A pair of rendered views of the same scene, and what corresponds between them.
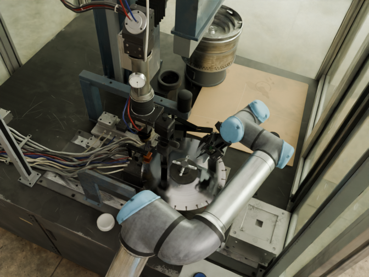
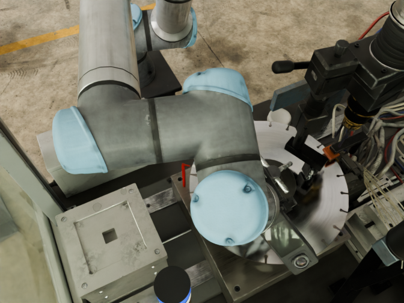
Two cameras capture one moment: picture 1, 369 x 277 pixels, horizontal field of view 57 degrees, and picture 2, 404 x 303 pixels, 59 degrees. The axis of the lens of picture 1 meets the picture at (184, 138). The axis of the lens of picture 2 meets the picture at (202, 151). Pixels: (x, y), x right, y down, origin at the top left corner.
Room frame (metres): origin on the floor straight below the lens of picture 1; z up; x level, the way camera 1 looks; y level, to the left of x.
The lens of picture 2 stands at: (0.84, -0.36, 1.61)
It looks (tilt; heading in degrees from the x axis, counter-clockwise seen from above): 58 degrees down; 133
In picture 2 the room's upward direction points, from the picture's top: 2 degrees clockwise
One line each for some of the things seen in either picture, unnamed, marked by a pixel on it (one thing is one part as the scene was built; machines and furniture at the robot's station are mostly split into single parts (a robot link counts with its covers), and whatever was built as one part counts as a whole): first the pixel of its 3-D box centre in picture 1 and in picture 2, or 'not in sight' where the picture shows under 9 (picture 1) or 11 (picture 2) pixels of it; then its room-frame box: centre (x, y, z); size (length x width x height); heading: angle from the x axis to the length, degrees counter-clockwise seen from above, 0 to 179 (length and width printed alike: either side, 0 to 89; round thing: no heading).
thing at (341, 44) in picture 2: (164, 134); (321, 91); (0.70, 0.07, 1.17); 0.06 x 0.05 x 0.20; 62
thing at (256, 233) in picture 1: (255, 230); (116, 246); (0.54, -0.31, 0.82); 0.18 x 0.18 x 0.15; 71
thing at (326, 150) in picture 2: (139, 154); (342, 150); (0.76, 0.18, 0.95); 0.10 x 0.03 x 0.07; 71
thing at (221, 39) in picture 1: (208, 49); not in sight; (1.49, -0.08, 0.93); 0.31 x 0.31 x 0.36
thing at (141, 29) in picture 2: not in sight; (126, 31); (0.09, 0.10, 0.91); 0.13 x 0.12 x 0.14; 55
